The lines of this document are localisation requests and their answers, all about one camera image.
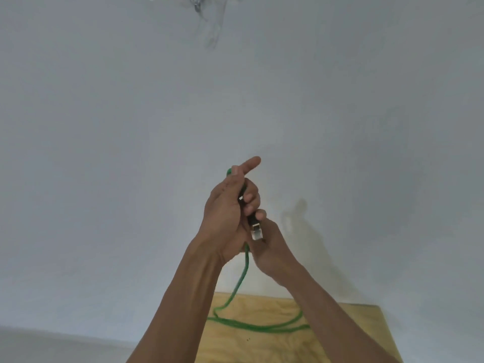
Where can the person's left thumb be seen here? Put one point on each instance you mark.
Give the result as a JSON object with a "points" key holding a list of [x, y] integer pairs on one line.
{"points": [[234, 175]]}

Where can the person's left forearm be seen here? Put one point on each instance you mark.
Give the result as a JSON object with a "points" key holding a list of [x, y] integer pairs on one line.
{"points": [[181, 302]]}

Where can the person's right fingers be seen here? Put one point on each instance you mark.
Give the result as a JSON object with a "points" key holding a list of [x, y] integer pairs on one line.
{"points": [[261, 215]]}

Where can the person's left hand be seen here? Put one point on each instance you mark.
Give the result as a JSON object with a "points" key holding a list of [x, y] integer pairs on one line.
{"points": [[221, 213]]}

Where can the person's right forearm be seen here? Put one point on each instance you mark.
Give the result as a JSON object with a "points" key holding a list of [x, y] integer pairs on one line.
{"points": [[332, 321]]}

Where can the small metal wall hook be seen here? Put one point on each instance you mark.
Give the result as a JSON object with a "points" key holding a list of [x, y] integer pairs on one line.
{"points": [[196, 6]]}

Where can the person's right hand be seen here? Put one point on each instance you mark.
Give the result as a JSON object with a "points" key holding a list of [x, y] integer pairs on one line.
{"points": [[273, 253]]}

